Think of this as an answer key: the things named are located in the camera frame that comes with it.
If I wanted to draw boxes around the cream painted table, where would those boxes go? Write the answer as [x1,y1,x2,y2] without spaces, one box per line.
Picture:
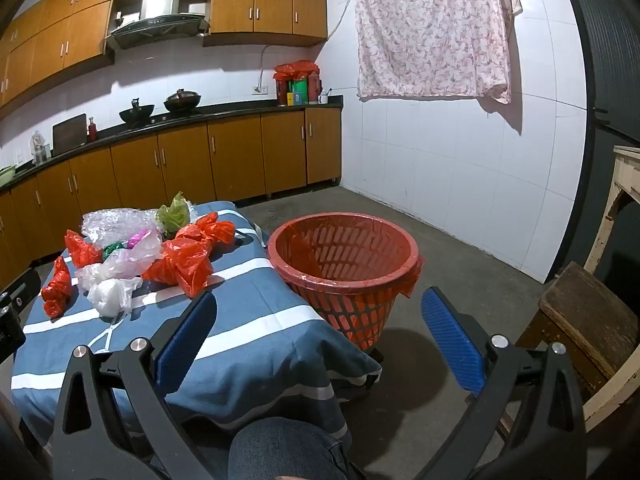
[582,145,640,276]

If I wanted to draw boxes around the clear bubble wrap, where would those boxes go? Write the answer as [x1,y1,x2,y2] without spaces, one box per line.
[81,208,163,243]

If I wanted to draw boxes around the long red plastic bag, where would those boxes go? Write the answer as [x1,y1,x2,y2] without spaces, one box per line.
[41,256,72,318]

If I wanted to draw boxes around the small red plastic bag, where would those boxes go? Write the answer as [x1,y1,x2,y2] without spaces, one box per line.
[64,230,103,268]

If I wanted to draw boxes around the black wok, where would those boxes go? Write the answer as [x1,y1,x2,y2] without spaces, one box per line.
[118,98,156,126]

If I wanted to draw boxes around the white plastic bag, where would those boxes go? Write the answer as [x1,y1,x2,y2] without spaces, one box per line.
[87,277,143,318]

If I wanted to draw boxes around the translucent plastic bag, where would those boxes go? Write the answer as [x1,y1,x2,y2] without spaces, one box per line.
[75,232,166,291]

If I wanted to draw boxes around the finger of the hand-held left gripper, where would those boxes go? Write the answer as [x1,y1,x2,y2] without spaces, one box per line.
[0,306,27,362]
[0,267,42,308]

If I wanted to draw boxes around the black lidded pot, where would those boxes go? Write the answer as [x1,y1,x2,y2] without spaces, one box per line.
[163,89,203,112]

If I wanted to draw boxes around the black countertop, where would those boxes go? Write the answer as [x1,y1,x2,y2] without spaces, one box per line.
[0,96,345,191]

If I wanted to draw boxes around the thin white wall cable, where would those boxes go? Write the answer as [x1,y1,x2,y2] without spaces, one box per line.
[327,0,356,38]

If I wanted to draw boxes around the steel range hood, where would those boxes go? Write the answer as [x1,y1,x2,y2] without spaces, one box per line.
[105,0,211,52]

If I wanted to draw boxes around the large red plastic bag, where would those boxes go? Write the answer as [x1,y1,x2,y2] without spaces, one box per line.
[141,237,215,298]

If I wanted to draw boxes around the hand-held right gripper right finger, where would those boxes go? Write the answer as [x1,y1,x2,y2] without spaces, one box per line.
[421,286,588,480]

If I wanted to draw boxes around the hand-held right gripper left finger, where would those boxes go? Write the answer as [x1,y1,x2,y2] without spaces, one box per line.
[50,290,219,480]

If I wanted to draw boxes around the wooden cabinets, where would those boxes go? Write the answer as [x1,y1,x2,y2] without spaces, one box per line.
[0,107,343,281]
[0,0,328,106]

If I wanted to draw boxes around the white power cable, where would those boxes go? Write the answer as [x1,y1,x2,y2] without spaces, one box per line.
[257,44,281,88]

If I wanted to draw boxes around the red plastic basket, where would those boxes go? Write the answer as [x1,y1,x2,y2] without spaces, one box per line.
[267,212,426,352]

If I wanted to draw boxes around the wooden lower cabinets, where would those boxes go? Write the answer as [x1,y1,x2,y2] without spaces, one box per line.
[0,107,343,281]

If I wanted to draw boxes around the knotted red plastic bag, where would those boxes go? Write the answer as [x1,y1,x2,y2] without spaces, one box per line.
[175,212,237,256]

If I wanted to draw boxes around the green foil bag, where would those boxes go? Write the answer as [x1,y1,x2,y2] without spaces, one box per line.
[156,192,192,233]

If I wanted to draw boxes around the blue striped tablecloth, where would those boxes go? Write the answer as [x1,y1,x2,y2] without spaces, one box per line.
[10,201,383,448]

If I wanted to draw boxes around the red bag on canisters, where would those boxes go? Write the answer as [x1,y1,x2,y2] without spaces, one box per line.
[273,60,321,82]

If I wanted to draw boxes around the dark cutting board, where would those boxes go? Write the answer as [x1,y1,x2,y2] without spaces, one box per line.
[52,113,88,156]

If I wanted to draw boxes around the person's leg in jeans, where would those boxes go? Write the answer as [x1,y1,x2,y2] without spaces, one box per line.
[227,416,351,480]

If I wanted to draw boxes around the pink floral sheet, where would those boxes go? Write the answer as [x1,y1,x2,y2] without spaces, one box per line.
[351,0,523,106]

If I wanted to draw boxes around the wooden upper cabinets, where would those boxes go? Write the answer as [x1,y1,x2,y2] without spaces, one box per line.
[0,0,328,106]

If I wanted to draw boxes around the wooden chair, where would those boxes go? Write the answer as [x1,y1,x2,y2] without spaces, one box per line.
[500,260,640,436]

